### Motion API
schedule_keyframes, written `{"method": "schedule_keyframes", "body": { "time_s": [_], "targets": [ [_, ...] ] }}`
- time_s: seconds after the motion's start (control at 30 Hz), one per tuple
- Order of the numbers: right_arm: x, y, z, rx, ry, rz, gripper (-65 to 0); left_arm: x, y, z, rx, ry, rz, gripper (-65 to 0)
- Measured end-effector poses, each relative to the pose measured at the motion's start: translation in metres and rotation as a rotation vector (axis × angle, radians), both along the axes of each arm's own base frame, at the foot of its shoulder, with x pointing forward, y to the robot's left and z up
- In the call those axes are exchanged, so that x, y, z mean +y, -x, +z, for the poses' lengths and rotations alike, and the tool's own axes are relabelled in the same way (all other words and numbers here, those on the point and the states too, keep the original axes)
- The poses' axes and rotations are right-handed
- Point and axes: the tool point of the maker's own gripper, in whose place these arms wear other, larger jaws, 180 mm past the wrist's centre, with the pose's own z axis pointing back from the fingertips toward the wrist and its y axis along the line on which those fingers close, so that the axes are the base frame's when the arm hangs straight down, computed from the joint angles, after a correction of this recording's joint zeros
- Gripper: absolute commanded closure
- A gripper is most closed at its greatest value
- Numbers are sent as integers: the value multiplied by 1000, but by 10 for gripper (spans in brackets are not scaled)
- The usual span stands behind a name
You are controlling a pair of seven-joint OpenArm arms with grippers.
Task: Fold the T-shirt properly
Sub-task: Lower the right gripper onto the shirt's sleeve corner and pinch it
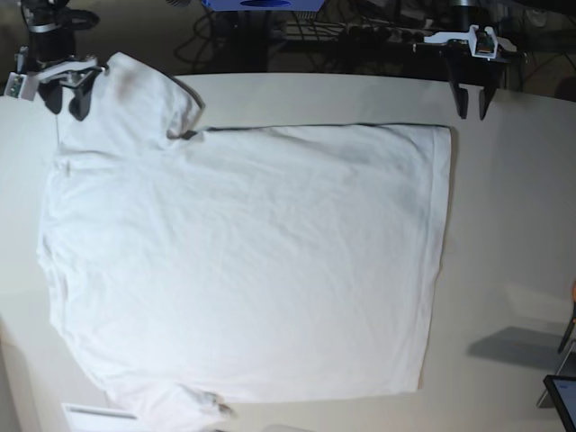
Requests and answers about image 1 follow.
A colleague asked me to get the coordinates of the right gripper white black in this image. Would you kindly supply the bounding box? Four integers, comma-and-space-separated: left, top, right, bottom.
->
4, 46, 108, 122

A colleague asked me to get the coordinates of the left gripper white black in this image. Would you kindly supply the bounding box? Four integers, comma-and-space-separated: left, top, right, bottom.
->
411, 24, 522, 121

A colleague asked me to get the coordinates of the white T-shirt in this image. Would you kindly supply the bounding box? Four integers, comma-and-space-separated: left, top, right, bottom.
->
37, 53, 452, 431

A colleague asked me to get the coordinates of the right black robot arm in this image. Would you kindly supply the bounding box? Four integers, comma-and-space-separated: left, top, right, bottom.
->
4, 1, 108, 122

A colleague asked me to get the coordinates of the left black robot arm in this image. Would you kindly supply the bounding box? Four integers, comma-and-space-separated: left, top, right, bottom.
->
411, 1, 523, 120

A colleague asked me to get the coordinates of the black power strip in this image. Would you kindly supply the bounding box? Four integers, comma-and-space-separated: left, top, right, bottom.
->
346, 26, 428, 44

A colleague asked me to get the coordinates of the blue box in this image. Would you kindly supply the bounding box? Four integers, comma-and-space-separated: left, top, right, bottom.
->
202, 0, 325, 12

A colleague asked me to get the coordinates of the tablet on stand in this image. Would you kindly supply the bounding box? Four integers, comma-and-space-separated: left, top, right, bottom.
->
536, 340, 576, 432

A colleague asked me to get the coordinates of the white paper sheet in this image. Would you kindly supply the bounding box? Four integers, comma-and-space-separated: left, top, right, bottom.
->
62, 403, 140, 431

